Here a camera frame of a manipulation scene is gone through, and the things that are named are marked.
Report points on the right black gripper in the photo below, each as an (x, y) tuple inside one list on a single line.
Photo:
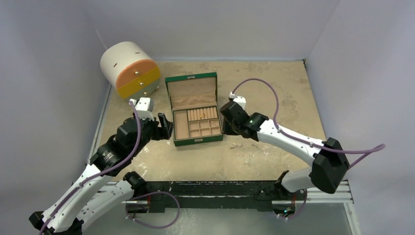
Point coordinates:
[(226, 117)]

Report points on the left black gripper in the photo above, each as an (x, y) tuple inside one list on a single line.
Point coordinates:
[(166, 126)]

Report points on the green removable jewelry tray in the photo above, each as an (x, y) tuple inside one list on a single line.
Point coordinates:
[(196, 123)]

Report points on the green jewelry box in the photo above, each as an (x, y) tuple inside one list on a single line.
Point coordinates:
[(193, 91)]

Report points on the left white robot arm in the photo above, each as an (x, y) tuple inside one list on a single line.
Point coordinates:
[(79, 206)]

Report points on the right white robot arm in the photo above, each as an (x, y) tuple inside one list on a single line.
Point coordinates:
[(327, 165)]

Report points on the round three-drawer jewelry cabinet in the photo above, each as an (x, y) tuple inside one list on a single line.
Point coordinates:
[(131, 71)]

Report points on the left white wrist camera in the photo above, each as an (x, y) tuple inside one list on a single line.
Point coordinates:
[(144, 107)]

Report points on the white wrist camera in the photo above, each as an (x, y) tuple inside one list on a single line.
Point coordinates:
[(240, 100), (144, 107)]

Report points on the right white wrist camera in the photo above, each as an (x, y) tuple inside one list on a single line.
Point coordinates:
[(240, 100)]

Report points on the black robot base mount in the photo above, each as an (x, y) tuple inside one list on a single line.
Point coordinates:
[(263, 196)]

